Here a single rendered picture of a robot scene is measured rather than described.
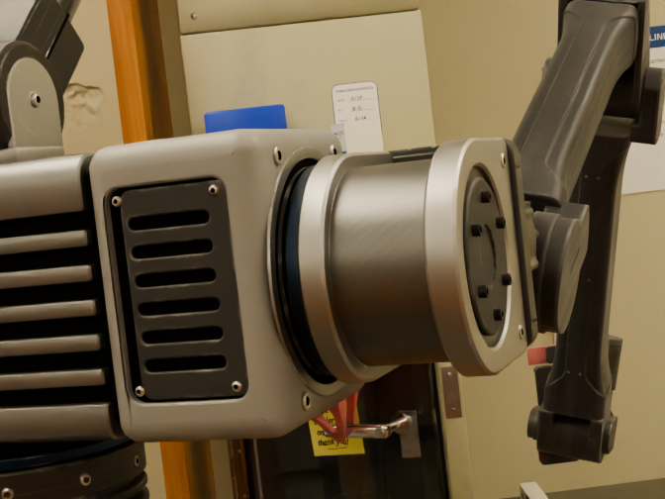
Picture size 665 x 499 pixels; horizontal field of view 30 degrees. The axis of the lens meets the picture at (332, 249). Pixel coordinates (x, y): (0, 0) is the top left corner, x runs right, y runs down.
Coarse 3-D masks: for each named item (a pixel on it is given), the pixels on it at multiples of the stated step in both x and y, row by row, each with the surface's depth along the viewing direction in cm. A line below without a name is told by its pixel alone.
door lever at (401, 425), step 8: (392, 416) 150; (400, 416) 149; (352, 424) 148; (360, 424) 148; (368, 424) 147; (376, 424) 146; (384, 424) 146; (392, 424) 147; (400, 424) 148; (408, 424) 149; (352, 432) 147; (360, 432) 147; (368, 432) 146; (376, 432) 145; (384, 432) 145; (392, 432) 147; (400, 432) 149
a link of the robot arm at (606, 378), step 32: (544, 64) 115; (608, 128) 115; (640, 128) 113; (608, 160) 115; (576, 192) 117; (608, 192) 116; (608, 224) 118; (608, 256) 119; (608, 288) 122; (576, 320) 123; (608, 320) 125; (576, 352) 124; (576, 384) 126; (608, 384) 127; (544, 416) 129; (576, 416) 127; (608, 416) 130; (544, 448) 130; (576, 448) 129
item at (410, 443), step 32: (384, 384) 150; (416, 384) 148; (384, 416) 151; (416, 416) 148; (256, 448) 162; (288, 448) 159; (384, 448) 151; (416, 448) 149; (256, 480) 162; (288, 480) 160; (320, 480) 157; (352, 480) 154; (384, 480) 152; (416, 480) 149
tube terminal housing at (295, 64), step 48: (192, 48) 163; (240, 48) 163; (288, 48) 163; (336, 48) 164; (384, 48) 164; (192, 96) 163; (240, 96) 163; (288, 96) 164; (384, 96) 164; (384, 144) 165; (432, 144) 165
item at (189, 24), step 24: (192, 0) 162; (216, 0) 162; (240, 0) 163; (264, 0) 163; (288, 0) 163; (312, 0) 163; (336, 0) 163; (360, 0) 163; (384, 0) 164; (408, 0) 164; (192, 24) 162; (216, 24) 163; (240, 24) 163; (264, 24) 163; (288, 24) 188
